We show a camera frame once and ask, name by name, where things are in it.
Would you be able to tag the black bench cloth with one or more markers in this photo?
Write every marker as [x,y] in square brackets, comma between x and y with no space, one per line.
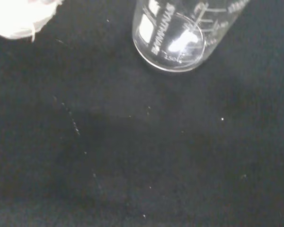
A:
[132,153]

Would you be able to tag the white electronic balance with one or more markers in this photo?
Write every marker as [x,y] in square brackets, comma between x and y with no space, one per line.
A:
[11,19]

